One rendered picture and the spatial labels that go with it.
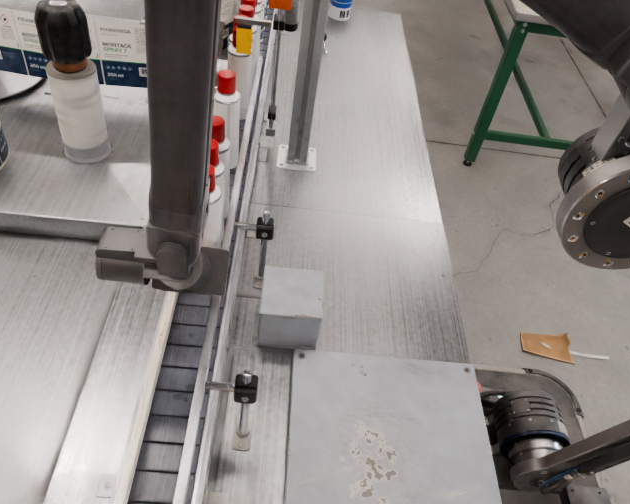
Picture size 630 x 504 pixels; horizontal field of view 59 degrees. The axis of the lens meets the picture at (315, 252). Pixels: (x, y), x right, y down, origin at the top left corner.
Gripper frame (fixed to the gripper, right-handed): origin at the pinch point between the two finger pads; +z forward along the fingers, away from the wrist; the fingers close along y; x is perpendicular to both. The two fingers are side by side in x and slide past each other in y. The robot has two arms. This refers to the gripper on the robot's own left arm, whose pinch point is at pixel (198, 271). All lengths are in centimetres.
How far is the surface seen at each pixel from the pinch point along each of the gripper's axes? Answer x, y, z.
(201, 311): 6.3, -0.9, 2.2
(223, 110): -30.3, 0.8, 14.2
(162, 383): 16.5, 2.4, -6.3
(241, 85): -41, -1, 30
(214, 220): -8.0, -1.7, -1.6
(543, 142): -81, -134, 164
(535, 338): 10, -111, 112
